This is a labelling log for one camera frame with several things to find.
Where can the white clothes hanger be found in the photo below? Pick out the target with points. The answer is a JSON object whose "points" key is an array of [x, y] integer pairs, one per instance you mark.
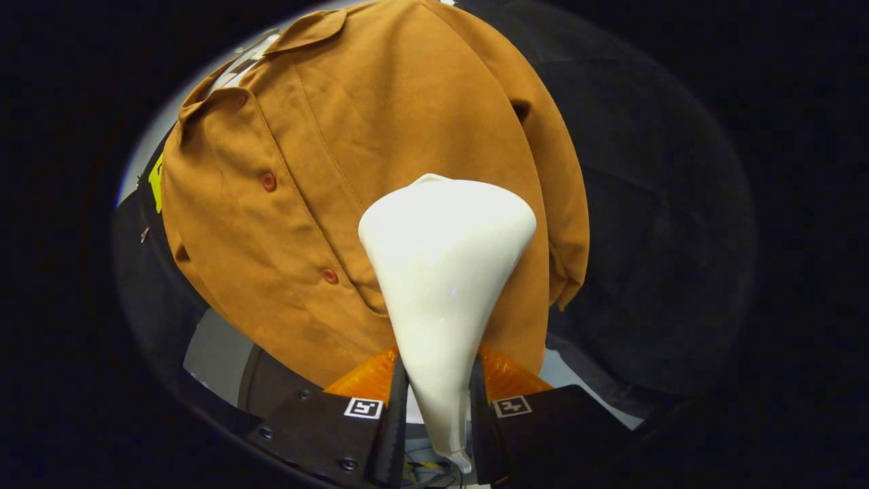
{"points": [[234, 68]]}

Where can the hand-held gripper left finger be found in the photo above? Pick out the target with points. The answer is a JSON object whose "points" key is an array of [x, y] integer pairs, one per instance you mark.
{"points": [[395, 428]]}

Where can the orange-brown button shirt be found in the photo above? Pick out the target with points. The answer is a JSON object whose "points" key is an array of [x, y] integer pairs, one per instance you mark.
{"points": [[326, 170]]}

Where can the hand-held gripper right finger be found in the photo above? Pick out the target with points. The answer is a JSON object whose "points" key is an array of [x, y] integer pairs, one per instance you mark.
{"points": [[481, 428]]}

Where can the black backdrop cloth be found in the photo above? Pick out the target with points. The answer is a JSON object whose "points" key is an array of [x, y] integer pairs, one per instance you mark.
{"points": [[665, 204]]}

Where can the white garment steamer head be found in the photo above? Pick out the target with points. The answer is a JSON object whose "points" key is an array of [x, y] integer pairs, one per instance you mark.
{"points": [[448, 272]]}

